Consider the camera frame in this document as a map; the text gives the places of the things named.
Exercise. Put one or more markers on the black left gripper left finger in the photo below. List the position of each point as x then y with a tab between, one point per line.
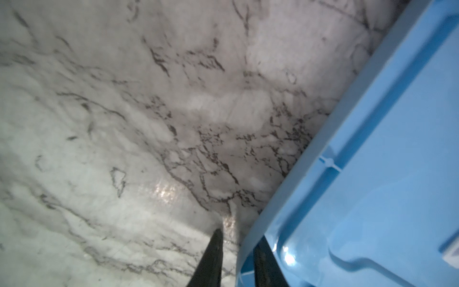
209	270

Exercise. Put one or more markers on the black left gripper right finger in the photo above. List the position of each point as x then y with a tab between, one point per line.
267	271

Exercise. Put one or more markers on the blue plastic box lid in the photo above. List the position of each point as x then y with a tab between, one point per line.
373	201

